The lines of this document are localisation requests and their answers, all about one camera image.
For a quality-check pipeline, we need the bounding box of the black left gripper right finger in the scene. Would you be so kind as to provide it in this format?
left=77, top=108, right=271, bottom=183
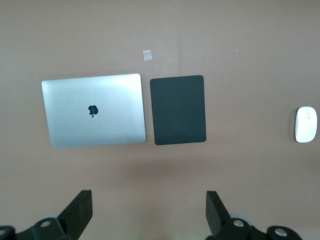
left=205, top=190, right=266, bottom=240

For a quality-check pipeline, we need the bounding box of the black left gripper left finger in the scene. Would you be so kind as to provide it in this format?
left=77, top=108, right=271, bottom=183
left=14, top=189, right=94, bottom=240

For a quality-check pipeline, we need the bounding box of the white computer mouse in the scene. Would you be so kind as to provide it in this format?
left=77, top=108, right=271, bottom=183
left=294, top=106, right=318, bottom=144

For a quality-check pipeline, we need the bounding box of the black mouse pad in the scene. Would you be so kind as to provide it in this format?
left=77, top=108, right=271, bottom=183
left=149, top=74, right=208, bottom=146

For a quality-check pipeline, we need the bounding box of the silver closed laptop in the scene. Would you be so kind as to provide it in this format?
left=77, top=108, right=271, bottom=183
left=41, top=73, right=148, bottom=150

